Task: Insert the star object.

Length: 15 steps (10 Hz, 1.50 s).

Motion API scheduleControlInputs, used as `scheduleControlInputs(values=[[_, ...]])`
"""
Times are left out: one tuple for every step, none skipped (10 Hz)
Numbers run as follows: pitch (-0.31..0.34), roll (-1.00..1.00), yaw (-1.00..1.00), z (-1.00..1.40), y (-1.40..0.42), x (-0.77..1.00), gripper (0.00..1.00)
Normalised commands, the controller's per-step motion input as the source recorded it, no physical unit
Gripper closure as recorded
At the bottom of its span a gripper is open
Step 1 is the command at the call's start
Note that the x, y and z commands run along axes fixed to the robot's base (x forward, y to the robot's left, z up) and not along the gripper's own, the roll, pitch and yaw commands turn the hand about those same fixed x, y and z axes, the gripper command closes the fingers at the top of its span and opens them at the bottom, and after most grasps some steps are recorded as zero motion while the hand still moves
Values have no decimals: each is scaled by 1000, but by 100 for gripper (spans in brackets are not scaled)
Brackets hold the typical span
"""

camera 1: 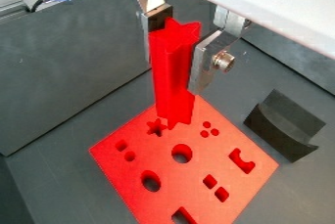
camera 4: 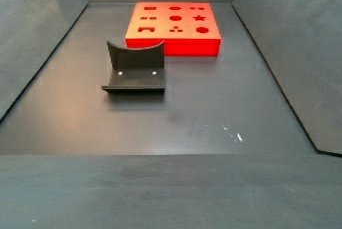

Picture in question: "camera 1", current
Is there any red shape sorting block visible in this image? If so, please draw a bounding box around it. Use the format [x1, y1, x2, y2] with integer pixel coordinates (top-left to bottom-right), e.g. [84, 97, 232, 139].
[90, 97, 278, 224]

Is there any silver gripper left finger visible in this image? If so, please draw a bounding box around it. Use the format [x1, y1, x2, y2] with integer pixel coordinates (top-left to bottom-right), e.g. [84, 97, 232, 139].
[139, 0, 173, 62]

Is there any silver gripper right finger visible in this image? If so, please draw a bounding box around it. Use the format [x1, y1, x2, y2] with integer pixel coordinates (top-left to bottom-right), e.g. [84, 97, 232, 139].
[190, 6, 253, 95]

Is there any black curved holder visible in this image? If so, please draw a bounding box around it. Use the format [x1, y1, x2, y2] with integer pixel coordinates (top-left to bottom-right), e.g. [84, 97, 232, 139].
[244, 89, 326, 162]

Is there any red star peg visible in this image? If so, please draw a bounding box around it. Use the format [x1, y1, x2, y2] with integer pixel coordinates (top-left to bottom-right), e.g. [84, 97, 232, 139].
[149, 18, 202, 129]

